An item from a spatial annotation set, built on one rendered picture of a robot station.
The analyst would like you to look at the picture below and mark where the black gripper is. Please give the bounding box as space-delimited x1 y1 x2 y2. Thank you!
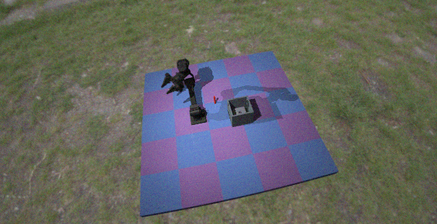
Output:
161 72 184 94

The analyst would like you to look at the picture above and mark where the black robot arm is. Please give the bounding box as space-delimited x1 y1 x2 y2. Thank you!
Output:
177 59 202 121

